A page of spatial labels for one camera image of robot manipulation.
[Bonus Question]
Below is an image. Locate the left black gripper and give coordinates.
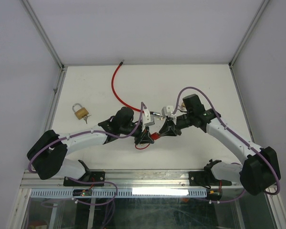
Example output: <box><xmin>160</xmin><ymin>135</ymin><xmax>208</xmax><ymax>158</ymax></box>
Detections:
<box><xmin>120</xmin><ymin>123</ymin><xmax>154</xmax><ymax>146</ymax></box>

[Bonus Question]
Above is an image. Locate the red thin-cable padlock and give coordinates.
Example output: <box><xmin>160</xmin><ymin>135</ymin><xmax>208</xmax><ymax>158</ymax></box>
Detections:
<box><xmin>135</xmin><ymin>133</ymin><xmax>161</xmax><ymax>150</ymax></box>

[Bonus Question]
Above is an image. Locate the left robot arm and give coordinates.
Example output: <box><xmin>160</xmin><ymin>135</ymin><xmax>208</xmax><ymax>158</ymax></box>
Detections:
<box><xmin>27</xmin><ymin>106</ymin><xmax>154</xmax><ymax>186</ymax></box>

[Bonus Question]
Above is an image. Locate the closed brass padlock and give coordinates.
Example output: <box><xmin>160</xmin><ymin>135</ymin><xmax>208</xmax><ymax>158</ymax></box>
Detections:
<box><xmin>72</xmin><ymin>103</ymin><xmax>91</xmax><ymax>124</ymax></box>

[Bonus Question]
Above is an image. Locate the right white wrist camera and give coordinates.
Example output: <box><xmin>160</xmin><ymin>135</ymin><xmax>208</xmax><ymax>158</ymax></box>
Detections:
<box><xmin>161</xmin><ymin>105</ymin><xmax>176</xmax><ymax>119</ymax></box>

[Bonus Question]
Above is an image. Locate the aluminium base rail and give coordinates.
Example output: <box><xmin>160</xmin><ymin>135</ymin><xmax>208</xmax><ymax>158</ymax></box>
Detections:
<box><xmin>21</xmin><ymin>168</ymin><xmax>244</xmax><ymax>189</ymax></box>

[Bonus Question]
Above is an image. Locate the white slotted cable duct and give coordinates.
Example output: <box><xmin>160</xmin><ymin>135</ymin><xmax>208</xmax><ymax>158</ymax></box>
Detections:
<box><xmin>31</xmin><ymin>187</ymin><xmax>207</xmax><ymax>198</ymax></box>

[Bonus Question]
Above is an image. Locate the thick red cable lock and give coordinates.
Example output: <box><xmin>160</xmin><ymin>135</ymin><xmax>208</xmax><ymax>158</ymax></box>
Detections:
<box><xmin>111</xmin><ymin>60</ymin><xmax>143</xmax><ymax>113</ymax></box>

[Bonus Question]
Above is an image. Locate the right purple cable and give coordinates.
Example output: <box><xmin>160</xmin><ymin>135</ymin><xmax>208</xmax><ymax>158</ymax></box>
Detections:
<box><xmin>170</xmin><ymin>86</ymin><xmax>281</xmax><ymax>196</ymax></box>

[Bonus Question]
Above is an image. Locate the purple cable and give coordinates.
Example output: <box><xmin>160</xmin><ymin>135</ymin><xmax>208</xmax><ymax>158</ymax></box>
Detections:
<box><xmin>170</xmin><ymin>86</ymin><xmax>281</xmax><ymax>196</ymax></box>
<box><xmin>28</xmin><ymin>102</ymin><xmax>148</xmax><ymax>173</ymax></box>

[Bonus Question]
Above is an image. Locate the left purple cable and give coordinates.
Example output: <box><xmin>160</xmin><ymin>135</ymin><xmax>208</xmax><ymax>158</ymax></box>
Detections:
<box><xmin>28</xmin><ymin>102</ymin><xmax>148</xmax><ymax>173</ymax></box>

